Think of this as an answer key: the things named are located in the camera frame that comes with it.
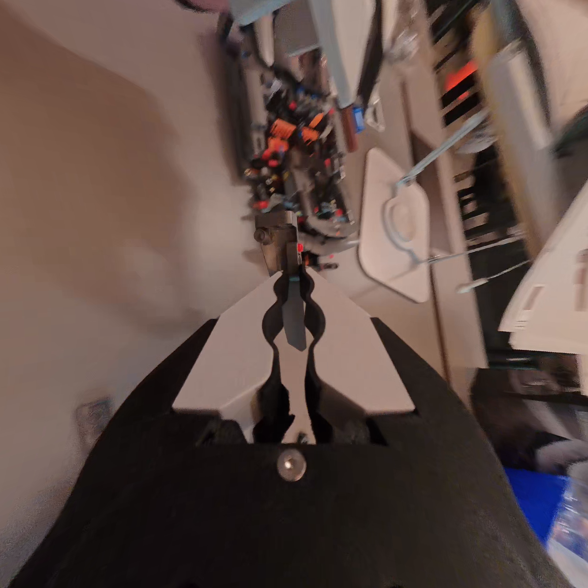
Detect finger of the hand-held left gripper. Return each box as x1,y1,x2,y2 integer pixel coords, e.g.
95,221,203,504
309,0,384,112

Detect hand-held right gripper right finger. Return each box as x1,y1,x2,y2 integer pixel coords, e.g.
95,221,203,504
299,268,416,431

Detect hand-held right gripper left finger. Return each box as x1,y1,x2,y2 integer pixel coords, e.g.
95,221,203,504
172,270,290,435

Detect brown lego axle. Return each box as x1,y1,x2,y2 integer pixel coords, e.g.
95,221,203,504
342,108,360,153

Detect grey lego car model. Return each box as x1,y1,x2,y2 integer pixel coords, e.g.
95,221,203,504
229,18,360,273

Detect dark grey lego connector beam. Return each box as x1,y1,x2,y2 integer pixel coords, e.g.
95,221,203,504
286,239,305,278

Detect grey lego wing panel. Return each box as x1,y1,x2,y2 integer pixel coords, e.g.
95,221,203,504
254,210,309,353

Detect black lego plate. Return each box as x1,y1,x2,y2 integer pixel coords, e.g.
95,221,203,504
75,396,114,454

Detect black toy set box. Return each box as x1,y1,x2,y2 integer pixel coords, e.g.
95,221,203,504
468,367,588,470

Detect lego instruction booklet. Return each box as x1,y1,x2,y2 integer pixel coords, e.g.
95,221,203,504
497,184,588,355

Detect white book stand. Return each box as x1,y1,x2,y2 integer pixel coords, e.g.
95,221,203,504
357,46,554,304

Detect blue plastic bin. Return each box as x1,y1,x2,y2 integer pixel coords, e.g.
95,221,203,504
502,465,571,548

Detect clear plastic parts bags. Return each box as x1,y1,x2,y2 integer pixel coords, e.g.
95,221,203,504
546,459,588,588

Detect white cable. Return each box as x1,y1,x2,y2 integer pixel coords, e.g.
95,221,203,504
456,258,534,295

